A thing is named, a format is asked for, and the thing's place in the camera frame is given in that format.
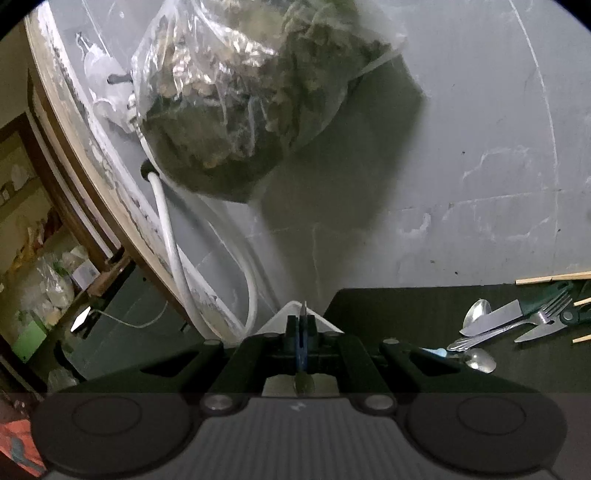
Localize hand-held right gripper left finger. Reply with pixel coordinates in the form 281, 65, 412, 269
85, 315, 304, 415

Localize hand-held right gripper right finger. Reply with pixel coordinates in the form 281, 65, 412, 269
303, 315, 541, 415

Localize green handled scissors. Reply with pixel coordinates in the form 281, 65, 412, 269
514, 281, 591, 343

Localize black mat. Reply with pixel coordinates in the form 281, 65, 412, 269
323, 276, 591, 393

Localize metal spoon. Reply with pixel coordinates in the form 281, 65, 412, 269
463, 298, 493, 326
418, 347, 498, 373

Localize dark grey cabinet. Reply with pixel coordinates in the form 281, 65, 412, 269
55, 263, 195, 381

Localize wooden shelf board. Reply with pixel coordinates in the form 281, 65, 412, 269
85, 249, 137, 298

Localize white charger plug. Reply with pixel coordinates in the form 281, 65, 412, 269
69, 306, 93, 335

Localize small white box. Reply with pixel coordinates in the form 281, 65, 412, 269
69, 260, 101, 290

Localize metal fork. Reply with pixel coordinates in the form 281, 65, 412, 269
447, 293, 573, 352

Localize crumpled clear plastic bag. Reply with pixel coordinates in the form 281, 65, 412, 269
25, 256, 77, 324

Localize clear plastic bag of dried goods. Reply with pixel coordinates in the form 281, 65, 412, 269
130, 0, 409, 204

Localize green box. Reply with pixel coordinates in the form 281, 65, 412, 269
10, 318, 51, 365

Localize orange red cloth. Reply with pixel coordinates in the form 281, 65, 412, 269
0, 392, 49, 478

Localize white hose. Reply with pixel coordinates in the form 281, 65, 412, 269
139, 127, 259, 340

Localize thin white cable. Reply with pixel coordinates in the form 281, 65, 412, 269
90, 300, 169, 329

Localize worn wooden door frame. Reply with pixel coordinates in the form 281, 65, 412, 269
23, 11, 222, 337

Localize white wall fitting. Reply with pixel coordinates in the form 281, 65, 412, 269
76, 31, 139, 134

